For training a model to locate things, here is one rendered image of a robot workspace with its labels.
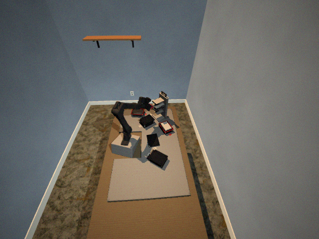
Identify black rectangular frame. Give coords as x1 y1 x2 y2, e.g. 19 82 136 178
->
148 149 168 168

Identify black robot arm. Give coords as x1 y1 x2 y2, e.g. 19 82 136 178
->
111 97 151 146

